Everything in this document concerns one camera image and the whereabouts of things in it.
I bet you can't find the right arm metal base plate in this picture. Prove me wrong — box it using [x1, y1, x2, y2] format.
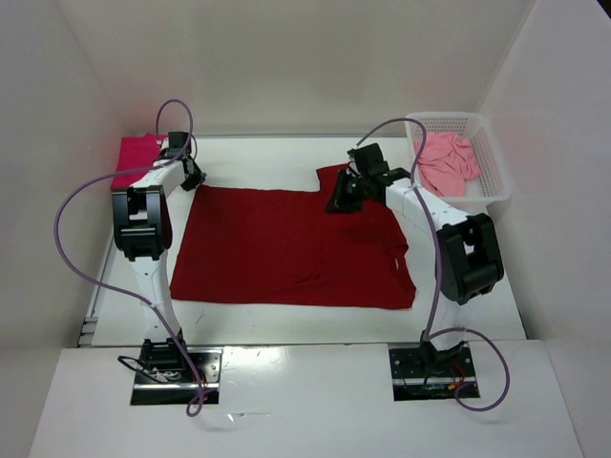
[388, 343, 480, 402]

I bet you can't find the light pink t shirt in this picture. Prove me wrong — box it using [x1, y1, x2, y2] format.
[418, 132, 481, 197]

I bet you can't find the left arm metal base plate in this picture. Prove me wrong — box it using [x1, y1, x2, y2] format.
[120, 347, 223, 406]

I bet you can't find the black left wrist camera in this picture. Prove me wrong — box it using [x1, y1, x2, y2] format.
[165, 132, 192, 158]

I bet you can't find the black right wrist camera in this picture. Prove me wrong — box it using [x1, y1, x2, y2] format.
[348, 143, 390, 177]

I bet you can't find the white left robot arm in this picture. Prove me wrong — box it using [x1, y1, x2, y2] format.
[112, 157, 205, 383]

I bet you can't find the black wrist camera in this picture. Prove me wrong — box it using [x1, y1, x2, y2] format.
[348, 143, 390, 177]
[165, 132, 192, 158]

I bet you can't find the white perforated plastic basket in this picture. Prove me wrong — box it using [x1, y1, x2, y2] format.
[406, 112, 511, 209]

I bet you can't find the dark red t shirt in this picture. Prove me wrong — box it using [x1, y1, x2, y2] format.
[170, 165, 416, 310]

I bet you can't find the magenta t shirt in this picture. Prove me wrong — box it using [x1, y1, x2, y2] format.
[111, 133, 160, 191]

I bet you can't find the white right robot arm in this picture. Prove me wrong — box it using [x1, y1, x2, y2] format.
[326, 168, 504, 375]

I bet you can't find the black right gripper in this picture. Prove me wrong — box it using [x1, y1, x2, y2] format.
[325, 168, 369, 214]

